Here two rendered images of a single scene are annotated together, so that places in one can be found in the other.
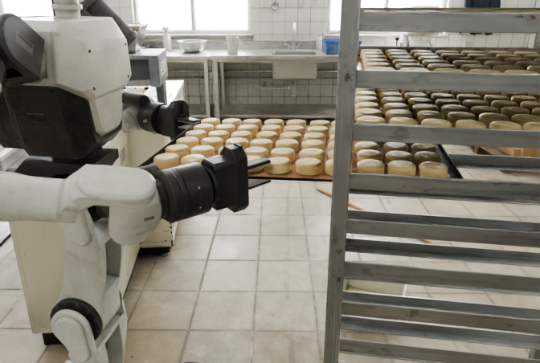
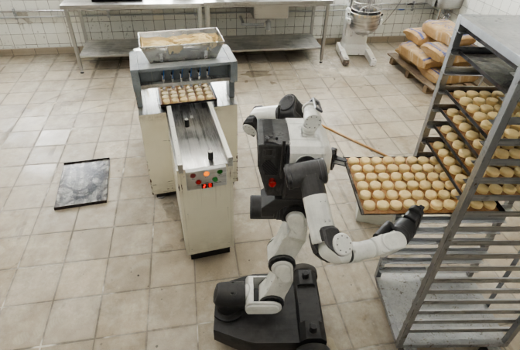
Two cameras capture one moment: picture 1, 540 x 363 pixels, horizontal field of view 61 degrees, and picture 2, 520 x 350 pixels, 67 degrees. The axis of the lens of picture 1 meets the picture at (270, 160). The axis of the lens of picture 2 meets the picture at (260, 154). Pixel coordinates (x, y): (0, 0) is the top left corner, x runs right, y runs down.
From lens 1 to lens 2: 126 cm
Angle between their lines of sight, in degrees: 20
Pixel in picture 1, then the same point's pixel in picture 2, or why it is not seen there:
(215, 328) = not seen: hidden behind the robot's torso
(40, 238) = (198, 204)
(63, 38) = (326, 155)
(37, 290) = (193, 232)
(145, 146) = (224, 121)
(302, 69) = (278, 11)
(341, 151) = (463, 207)
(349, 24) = (482, 167)
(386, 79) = (487, 180)
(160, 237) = not seen: hidden behind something
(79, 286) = (287, 248)
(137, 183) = (401, 239)
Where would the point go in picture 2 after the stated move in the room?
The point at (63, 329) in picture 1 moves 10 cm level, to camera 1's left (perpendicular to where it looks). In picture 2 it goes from (280, 270) to (261, 272)
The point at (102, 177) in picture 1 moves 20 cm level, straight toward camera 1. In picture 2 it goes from (391, 240) to (437, 280)
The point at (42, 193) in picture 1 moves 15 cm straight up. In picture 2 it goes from (371, 250) to (381, 221)
